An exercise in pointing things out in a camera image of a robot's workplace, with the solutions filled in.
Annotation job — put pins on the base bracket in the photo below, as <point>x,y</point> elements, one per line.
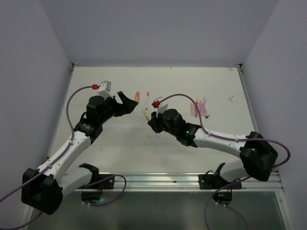
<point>105,182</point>
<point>211,180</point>

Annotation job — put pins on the yellow capped pink highlighter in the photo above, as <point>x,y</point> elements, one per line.
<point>193,110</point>

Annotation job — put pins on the blue white marker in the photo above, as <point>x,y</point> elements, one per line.
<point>206,108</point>

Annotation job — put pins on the orange highlighter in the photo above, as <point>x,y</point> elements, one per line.
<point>137,97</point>

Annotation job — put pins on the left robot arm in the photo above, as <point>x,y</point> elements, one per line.
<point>45,187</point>

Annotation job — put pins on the aluminium rail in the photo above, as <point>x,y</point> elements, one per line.
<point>190,182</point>

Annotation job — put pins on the orange capped white marker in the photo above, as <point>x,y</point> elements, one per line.
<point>147,100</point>

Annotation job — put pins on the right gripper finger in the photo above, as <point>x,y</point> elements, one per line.
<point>154,115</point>
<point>154,125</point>

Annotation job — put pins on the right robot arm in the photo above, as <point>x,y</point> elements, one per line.
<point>255,156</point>

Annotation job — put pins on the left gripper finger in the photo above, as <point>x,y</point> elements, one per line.
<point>123,98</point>
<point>128,107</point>

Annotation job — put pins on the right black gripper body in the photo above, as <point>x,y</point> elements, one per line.
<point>162,125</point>

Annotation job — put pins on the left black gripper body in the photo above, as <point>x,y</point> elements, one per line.
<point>112,108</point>

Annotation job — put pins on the left base bracket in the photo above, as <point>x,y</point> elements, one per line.
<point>105,182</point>

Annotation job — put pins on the right base bracket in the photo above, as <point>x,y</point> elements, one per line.
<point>211,180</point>

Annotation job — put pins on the red slim pen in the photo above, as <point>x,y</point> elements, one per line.
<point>198,107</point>

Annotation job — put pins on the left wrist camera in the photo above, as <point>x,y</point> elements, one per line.
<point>104,89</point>

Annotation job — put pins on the yellow white marker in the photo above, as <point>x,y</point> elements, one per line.
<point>208,109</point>

